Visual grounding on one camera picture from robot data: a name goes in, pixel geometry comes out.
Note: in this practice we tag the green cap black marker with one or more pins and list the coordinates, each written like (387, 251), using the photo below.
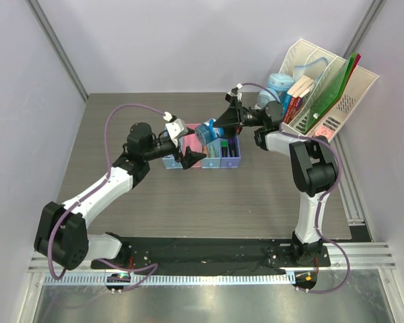
(224, 148)

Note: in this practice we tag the aluminium rail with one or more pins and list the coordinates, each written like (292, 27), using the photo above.
(270, 270)

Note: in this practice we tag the blue glue bottle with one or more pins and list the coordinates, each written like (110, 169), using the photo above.
(207, 132)

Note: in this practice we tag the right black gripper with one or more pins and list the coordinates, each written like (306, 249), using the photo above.
(231, 116)

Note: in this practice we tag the tan topped book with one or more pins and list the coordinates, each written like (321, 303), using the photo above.
(302, 84)

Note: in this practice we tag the clear zip bag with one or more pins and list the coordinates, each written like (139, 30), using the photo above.
(313, 70)

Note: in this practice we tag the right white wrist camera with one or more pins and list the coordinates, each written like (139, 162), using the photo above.
(234, 94)

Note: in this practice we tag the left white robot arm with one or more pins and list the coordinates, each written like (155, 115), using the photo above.
(62, 234)

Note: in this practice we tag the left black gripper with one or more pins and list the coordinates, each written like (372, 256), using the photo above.
(190, 158)

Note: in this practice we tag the white desk file organizer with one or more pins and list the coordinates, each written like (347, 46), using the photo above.
(360, 81)

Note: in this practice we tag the green plastic folder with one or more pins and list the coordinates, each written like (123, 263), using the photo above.
(332, 92)

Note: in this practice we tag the light green eraser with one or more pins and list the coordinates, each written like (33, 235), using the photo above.
(212, 152)

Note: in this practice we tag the purple cap black marker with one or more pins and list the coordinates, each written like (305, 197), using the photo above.
(232, 148)

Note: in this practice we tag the blue tape dispenser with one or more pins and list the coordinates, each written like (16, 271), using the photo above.
(280, 83)
(264, 97)

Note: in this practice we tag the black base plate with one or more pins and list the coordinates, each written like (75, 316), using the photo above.
(222, 253)

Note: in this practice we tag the pink sticky note pad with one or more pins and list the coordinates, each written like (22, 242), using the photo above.
(324, 131)

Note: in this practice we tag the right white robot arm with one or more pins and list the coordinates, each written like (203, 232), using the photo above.
(315, 169)

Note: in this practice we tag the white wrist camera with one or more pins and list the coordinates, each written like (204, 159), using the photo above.
(175, 127)
(234, 94)

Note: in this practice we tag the light blue bin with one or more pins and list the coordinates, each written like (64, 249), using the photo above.
(170, 163)
(212, 163)

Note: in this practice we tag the purple bin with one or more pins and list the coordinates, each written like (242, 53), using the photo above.
(231, 162)

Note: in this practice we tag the lower blue tape dispenser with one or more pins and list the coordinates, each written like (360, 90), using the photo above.
(264, 97)

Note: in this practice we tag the upper blue tape dispenser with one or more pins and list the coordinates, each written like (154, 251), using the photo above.
(280, 83)

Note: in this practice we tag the red blue book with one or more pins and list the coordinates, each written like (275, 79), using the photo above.
(293, 107)

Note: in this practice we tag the leftmost light blue bin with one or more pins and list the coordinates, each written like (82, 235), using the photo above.
(170, 163)

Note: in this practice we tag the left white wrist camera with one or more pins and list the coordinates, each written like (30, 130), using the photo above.
(175, 127)

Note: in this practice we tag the pink bin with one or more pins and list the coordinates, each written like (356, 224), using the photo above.
(192, 142)

